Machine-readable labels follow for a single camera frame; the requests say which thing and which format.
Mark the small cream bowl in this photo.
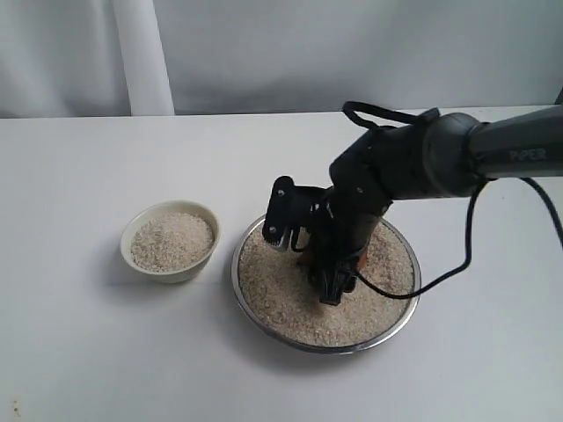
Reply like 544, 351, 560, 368
120, 200, 221, 284

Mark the brown wooden cup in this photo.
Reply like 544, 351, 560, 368
296, 247, 368, 270

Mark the round steel rice tray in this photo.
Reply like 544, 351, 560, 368
230, 216, 419, 355

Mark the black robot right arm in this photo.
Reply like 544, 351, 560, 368
262, 101, 562, 305

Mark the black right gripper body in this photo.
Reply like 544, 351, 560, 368
307, 127, 394, 264

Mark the white backdrop curtain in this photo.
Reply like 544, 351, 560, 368
1, 1, 562, 118

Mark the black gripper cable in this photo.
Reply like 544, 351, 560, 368
341, 100, 563, 301

